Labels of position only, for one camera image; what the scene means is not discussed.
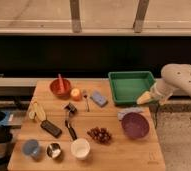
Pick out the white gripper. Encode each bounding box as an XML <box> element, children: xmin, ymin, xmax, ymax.
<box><xmin>137</xmin><ymin>83</ymin><xmax>166</xmax><ymax>105</ymax></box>

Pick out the orange apple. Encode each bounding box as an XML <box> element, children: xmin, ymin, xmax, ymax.
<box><xmin>70</xmin><ymin>88</ymin><xmax>81</xmax><ymax>101</ymax></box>

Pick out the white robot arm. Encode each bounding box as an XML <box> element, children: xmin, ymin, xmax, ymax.
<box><xmin>137</xmin><ymin>64</ymin><xmax>191</xmax><ymax>105</ymax></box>

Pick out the white paper cup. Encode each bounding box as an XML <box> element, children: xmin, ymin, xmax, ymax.
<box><xmin>71</xmin><ymin>138</ymin><xmax>90</xmax><ymax>160</ymax></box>

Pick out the small metal cup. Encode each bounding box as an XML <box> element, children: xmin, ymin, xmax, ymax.
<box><xmin>46</xmin><ymin>143</ymin><xmax>62</xmax><ymax>159</ymax></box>

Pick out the blue plastic cup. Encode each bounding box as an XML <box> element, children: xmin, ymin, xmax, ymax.
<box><xmin>22</xmin><ymin>139</ymin><xmax>40</xmax><ymax>159</ymax></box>

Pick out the green plastic tray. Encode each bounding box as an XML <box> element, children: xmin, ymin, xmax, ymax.
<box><xmin>108</xmin><ymin>71</ymin><xmax>155</xmax><ymax>106</ymax></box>

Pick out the light purple cloth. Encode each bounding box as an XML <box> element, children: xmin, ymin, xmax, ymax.
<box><xmin>117</xmin><ymin>107</ymin><xmax>143</xmax><ymax>121</ymax></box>

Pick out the blue sponge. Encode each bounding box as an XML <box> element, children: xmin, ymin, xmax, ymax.
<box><xmin>90</xmin><ymin>91</ymin><xmax>108</xmax><ymax>107</ymax></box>

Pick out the bunch of dark grapes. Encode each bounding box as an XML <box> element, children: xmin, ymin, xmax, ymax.
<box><xmin>87</xmin><ymin>127</ymin><xmax>112</xmax><ymax>144</ymax></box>

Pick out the black dish brush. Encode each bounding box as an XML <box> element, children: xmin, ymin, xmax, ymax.
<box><xmin>64</xmin><ymin>103</ymin><xmax>77</xmax><ymax>140</ymax></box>

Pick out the red spoon in bowl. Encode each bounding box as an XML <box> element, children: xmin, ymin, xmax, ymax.
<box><xmin>58</xmin><ymin>74</ymin><xmax>65</xmax><ymax>93</ymax></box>

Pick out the red bowl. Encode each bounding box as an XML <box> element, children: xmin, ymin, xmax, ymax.
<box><xmin>50</xmin><ymin>79</ymin><xmax>71</xmax><ymax>98</ymax></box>

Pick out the black rectangular block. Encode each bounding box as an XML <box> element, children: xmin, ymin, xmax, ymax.
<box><xmin>40</xmin><ymin>120</ymin><xmax>62</xmax><ymax>138</ymax></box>

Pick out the yellow banana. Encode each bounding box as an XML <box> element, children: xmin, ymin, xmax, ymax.
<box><xmin>28</xmin><ymin>99</ymin><xmax>47</xmax><ymax>121</ymax></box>

